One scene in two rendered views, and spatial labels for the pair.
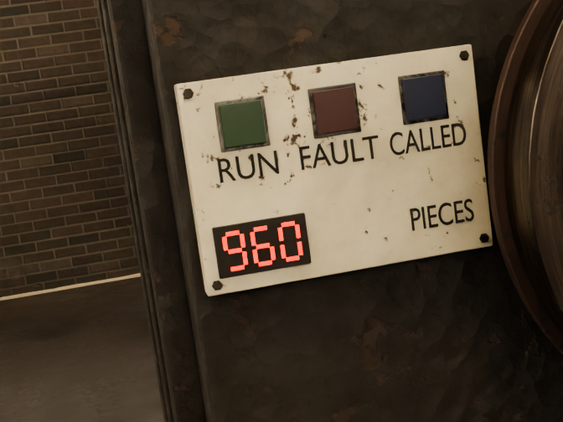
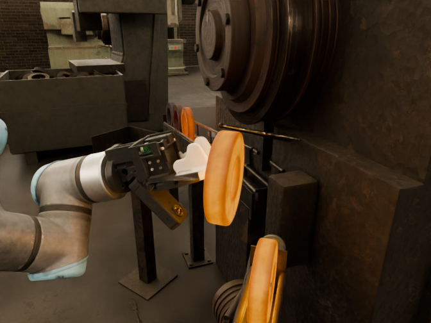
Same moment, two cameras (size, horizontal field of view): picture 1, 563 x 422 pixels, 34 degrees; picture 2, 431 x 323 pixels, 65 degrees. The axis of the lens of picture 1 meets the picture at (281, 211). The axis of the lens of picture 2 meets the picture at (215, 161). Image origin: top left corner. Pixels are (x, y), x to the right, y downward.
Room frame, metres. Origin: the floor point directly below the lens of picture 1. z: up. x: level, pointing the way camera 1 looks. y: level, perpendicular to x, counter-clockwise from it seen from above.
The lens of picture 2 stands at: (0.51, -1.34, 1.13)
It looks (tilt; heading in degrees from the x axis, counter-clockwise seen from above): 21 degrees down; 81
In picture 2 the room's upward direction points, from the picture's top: straight up
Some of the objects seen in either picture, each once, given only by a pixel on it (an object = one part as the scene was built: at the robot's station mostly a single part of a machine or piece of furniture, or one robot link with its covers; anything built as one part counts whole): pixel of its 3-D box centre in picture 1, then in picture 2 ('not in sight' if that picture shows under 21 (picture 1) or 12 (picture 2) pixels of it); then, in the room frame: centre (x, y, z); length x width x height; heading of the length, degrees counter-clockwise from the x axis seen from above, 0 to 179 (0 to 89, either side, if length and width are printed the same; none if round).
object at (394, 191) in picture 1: (339, 167); not in sight; (0.80, -0.05, 1.15); 0.26 x 0.02 x 0.18; 101
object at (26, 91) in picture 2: not in sight; (67, 107); (-0.43, 2.17, 0.39); 1.03 x 0.83 x 0.79; 15
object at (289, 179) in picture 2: not in sight; (290, 220); (0.81, -0.64, 0.68); 0.11 x 0.08 x 0.24; 11
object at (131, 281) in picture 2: not in sight; (139, 213); (0.37, 0.03, 0.36); 0.26 x 0.20 x 0.72; 136
